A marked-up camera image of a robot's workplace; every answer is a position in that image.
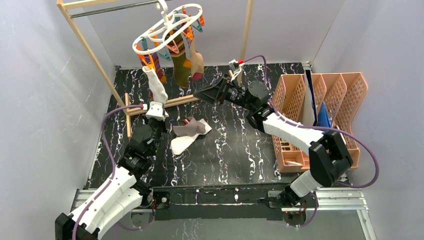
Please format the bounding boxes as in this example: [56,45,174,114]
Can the white fluffy sock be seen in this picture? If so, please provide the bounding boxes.
[142,66,168,105]
[170,118,212,156]

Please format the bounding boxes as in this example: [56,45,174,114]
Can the grey sock with red stripes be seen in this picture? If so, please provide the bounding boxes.
[172,116,206,137]

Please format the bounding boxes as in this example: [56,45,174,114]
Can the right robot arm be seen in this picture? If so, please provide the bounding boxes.
[194,74,353,206]

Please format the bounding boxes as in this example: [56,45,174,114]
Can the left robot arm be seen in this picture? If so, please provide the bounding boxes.
[54,118,167,240]

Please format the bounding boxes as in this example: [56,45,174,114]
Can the white plastic clip hanger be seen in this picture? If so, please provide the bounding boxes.
[131,0,204,55]

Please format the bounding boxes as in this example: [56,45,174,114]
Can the beige purple striped sock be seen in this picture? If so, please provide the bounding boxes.
[189,39,204,81]

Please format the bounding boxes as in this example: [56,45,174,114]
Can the maroon yellow striped sock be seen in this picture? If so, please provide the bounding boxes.
[137,53,167,84]

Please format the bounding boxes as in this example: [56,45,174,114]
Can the olive striped sock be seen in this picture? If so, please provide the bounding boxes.
[167,34,192,88]

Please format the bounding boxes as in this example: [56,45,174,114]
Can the white board in organizer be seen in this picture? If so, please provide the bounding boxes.
[299,67,317,126]

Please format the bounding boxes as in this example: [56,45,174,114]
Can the blue folder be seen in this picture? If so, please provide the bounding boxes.
[316,102,331,128]

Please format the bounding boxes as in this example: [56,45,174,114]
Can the orange plastic desk organizer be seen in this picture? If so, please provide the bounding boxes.
[272,72,368,173]

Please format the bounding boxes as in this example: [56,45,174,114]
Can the metal hanging rod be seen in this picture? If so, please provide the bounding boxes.
[69,0,159,19]

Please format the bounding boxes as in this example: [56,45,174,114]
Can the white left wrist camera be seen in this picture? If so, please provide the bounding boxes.
[145,101,169,121]

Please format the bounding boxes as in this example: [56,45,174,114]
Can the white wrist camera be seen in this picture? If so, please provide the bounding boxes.
[228,59,245,80]
[145,101,169,121]

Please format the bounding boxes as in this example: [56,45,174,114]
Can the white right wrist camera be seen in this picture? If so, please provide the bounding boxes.
[228,59,245,80]

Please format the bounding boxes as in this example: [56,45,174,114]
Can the wooden clothes rack frame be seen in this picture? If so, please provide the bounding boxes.
[55,0,255,139]

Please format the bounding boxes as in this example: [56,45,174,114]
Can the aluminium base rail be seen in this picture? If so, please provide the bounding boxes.
[70,187,369,213]

